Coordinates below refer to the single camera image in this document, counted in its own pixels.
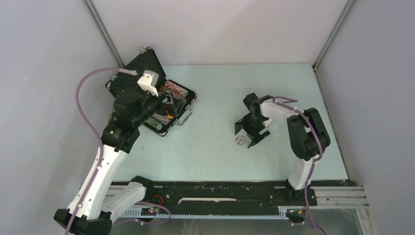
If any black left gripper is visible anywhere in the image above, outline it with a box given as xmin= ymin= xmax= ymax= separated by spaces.
xmin=132 ymin=87 xmax=185 ymax=127

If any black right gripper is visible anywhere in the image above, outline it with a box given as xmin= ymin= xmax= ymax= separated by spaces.
xmin=235 ymin=113 xmax=270 ymax=148

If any white poker chip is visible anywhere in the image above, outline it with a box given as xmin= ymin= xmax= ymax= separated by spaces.
xmin=235 ymin=136 xmax=246 ymax=146

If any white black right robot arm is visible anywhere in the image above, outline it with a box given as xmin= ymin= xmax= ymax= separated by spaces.
xmin=234 ymin=93 xmax=331 ymax=205

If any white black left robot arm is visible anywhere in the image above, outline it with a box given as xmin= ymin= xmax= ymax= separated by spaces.
xmin=54 ymin=90 xmax=168 ymax=235

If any black aluminium poker case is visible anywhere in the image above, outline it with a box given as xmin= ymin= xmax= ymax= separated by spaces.
xmin=106 ymin=47 xmax=197 ymax=137

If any purple chip row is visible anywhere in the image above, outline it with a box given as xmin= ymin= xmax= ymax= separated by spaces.
xmin=152 ymin=114 xmax=171 ymax=125

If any red white chip row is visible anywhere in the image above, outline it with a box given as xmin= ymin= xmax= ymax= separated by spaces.
xmin=164 ymin=80 xmax=188 ymax=97

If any green blue chip row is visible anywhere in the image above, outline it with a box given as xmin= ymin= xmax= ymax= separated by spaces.
xmin=145 ymin=117 xmax=163 ymax=131

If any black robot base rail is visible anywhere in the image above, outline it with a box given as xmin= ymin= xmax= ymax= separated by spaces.
xmin=124 ymin=180 xmax=318 ymax=215

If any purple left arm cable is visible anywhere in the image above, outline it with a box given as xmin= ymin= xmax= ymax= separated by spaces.
xmin=64 ymin=68 xmax=172 ymax=235

